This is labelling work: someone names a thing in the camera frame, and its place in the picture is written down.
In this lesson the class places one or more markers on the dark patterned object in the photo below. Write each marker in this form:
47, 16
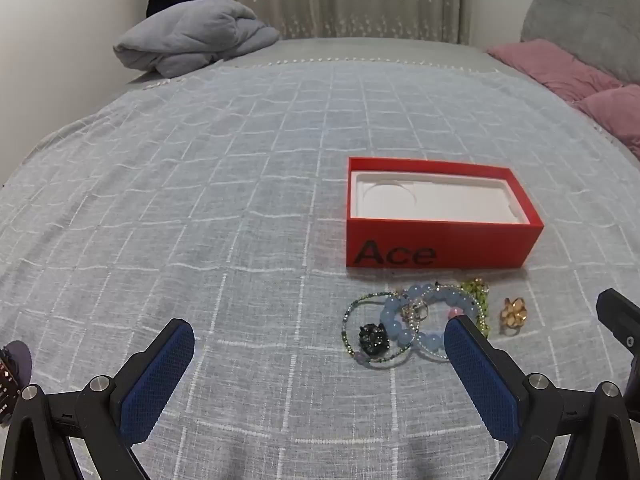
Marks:
12, 375

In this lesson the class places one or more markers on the grey pillow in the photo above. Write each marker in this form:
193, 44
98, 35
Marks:
585, 20

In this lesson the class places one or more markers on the folded grey blanket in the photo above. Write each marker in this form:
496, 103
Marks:
200, 35

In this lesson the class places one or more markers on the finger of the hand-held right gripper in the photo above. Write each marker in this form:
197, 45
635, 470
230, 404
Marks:
617, 315

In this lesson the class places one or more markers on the pink pillow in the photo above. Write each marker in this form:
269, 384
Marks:
550, 67
615, 110

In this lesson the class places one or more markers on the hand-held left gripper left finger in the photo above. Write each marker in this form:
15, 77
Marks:
160, 380

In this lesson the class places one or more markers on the red cardboard box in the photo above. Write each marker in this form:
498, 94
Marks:
450, 245

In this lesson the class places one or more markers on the black hair claw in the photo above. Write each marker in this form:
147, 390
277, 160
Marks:
373, 340

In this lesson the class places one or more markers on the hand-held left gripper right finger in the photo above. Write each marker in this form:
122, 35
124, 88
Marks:
480, 380

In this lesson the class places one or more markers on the grey checked bedspread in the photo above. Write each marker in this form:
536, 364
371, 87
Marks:
200, 185

